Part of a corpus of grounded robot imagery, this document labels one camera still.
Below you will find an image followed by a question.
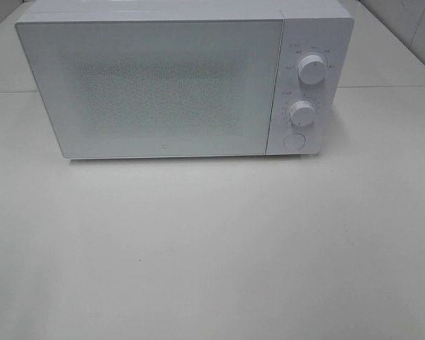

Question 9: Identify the white microwave knob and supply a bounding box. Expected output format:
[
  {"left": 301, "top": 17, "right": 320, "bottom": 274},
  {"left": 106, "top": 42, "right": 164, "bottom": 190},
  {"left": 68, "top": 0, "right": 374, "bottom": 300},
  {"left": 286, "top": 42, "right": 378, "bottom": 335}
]
[
  {"left": 297, "top": 52, "right": 327, "bottom": 85},
  {"left": 288, "top": 101, "right": 316, "bottom": 127}
]

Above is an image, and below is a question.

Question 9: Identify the white microwave oven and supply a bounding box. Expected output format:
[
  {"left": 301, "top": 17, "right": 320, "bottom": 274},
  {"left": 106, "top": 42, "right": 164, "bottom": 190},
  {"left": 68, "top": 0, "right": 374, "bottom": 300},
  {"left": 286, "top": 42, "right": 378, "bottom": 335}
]
[{"left": 15, "top": 1, "right": 354, "bottom": 156}]

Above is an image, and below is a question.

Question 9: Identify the white microwave door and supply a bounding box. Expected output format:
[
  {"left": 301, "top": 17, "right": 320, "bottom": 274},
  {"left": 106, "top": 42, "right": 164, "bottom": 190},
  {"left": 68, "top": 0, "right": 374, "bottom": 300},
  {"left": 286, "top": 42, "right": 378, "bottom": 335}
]
[{"left": 16, "top": 20, "right": 283, "bottom": 159}]

